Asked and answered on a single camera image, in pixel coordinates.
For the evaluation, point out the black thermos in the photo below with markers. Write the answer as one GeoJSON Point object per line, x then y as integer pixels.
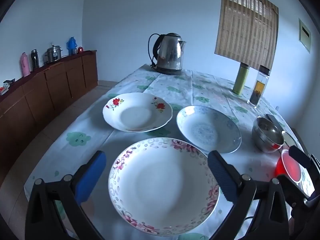
{"type": "Point", "coordinates": [35, 59]}

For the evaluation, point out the large red steel bowl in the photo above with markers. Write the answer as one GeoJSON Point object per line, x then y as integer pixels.
{"type": "Point", "coordinates": [266, 133]}

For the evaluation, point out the steel electric kettle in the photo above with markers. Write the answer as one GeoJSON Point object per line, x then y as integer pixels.
{"type": "Point", "coordinates": [171, 52]}

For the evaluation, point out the pink thermos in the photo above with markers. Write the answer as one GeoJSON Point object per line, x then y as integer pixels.
{"type": "Point", "coordinates": [25, 66]}

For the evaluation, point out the brown wooden sideboard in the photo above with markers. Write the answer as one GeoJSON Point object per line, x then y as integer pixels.
{"type": "Point", "coordinates": [50, 85]}

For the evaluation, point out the blue jug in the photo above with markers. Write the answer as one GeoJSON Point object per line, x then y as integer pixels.
{"type": "Point", "coordinates": [71, 45]}

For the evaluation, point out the black kettle base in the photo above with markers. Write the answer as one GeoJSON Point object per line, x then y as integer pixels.
{"type": "Point", "coordinates": [168, 71]}

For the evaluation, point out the pink floral white plate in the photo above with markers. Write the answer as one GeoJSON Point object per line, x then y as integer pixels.
{"type": "Point", "coordinates": [160, 185]}

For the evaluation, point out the small red steel bowl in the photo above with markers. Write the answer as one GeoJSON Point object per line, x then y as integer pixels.
{"type": "Point", "coordinates": [288, 138]}

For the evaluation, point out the glass tea bottle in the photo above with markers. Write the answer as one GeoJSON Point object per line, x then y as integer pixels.
{"type": "Point", "coordinates": [258, 87]}

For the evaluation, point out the framed wall plaque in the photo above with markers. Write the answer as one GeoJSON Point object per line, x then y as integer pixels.
{"type": "Point", "coordinates": [305, 36]}

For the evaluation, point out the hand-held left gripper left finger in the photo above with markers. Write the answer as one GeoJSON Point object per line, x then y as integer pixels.
{"type": "Point", "coordinates": [91, 177]}

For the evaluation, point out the red plastic cup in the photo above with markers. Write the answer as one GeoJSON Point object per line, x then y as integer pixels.
{"type": "Point", "coordinates": [290, 170]}

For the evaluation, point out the black phone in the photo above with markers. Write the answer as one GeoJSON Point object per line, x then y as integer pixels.
{"type": "Point", "coordinates": [273, 120]}

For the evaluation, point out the small dark box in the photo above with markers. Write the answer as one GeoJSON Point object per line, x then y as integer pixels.
{"type": "Point", "coordinates": [9, 82]}

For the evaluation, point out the red flower white plate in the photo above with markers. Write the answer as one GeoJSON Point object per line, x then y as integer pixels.
{"type": "Point", "coordinates": [136, 113]}

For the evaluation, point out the small red white box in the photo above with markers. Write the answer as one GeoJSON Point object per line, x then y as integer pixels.
{"type": "Point", "coordinates": [3, 90]}

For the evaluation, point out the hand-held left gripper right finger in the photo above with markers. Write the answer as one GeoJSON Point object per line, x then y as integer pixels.
{"type": "Point", "coordinates": [222, 177]}

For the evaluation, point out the steel cooking pot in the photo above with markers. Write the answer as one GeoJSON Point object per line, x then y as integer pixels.
{"type": "Point", "coordinates": [53, 54]}

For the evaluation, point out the blue patterned plate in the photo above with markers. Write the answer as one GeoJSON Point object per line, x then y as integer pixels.
{"type": "Point", "coordinates": [207, 130]}

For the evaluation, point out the green thermos flask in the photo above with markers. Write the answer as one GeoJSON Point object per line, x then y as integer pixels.
{"type": "Point", "coordinates": [240, 80]}

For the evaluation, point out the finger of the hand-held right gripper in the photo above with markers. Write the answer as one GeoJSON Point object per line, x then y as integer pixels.
{"type": "Point", "coordinates": [296, 191]}
{"type": "Point", "coordinates": [300, 156]}

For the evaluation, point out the bamboo window blind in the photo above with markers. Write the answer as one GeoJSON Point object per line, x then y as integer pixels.
{"type": "Point", "coordinates": [247, 30]}

